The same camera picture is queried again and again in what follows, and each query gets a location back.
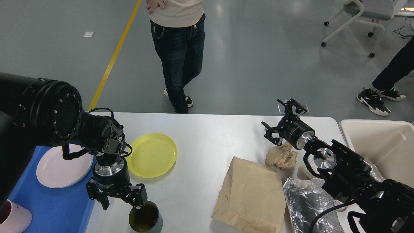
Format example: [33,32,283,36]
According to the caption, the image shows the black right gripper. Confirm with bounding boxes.
[261,98,316,150]

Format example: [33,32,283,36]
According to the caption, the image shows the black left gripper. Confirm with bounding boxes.
[86,157,148,211]

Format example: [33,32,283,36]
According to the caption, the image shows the dark teal mug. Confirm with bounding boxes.
[128,201,164,233]

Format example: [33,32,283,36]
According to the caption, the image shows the yellow plastic plate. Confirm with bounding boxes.
[126,133,178,178]

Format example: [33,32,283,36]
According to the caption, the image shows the pink mug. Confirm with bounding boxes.
[0,200,32,233]

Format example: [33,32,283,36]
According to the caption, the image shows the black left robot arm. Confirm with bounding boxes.
[1,73,147,210]

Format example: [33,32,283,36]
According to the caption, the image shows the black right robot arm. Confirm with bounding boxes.
[262,99,414,233]

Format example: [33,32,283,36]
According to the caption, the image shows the crumpled brown paper ball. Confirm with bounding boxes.
[265,142,298,171]

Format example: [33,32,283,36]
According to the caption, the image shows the blue plastic tray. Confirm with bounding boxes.
[8,146,94,233]

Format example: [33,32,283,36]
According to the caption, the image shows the pink plate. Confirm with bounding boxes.
[36,146,94,188]

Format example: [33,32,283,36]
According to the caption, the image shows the silver foil bag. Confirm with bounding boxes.
[283,162,385,233]

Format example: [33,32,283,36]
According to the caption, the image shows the brown paper bag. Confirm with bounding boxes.
[211,157,286,233]

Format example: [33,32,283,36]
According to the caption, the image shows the beige plastic bin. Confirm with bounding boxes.
[340,119,414,187]

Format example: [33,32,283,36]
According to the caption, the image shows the person in black trousers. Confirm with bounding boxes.
[357,38,414,116]

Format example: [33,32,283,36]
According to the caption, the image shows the person in beige sweater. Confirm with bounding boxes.
[146,0,206,114]

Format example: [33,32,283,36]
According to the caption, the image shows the black floor cables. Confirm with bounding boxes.
[392,17,414,49]

